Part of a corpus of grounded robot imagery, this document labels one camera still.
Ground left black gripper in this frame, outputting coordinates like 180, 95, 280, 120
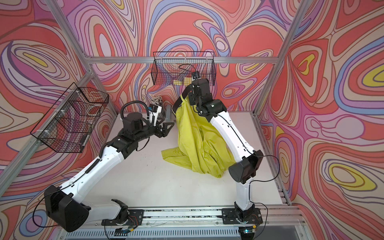
133, 116, 174, 144

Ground black leather belt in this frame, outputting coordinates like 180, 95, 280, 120
172, 84, 193, 114

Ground neon yellow trousers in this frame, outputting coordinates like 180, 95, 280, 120
162, 98, 236, 178

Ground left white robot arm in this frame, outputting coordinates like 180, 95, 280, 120
44, 101, 174, 233

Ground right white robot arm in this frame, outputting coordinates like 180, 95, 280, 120
189, 79, 278, 213

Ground yellow sticky note pad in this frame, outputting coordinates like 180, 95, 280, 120
182, 77, 193, 86

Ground pencil cup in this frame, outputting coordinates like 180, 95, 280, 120
150, 96, 163, 114

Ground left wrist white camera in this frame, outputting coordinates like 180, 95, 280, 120
149, 104, 162, 126

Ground back wire basket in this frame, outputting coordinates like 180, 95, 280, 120
151, 50, 217, 86

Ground wire basket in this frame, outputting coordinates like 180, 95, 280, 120
30, 83, 109, 153
151, 50, 217, 86

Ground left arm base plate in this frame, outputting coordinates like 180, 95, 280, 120
102, 209, 144, 227

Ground left wire basket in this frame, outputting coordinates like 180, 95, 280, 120
30, 83, 109, 153

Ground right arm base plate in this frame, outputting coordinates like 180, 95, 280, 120
219, 207, 264, 226

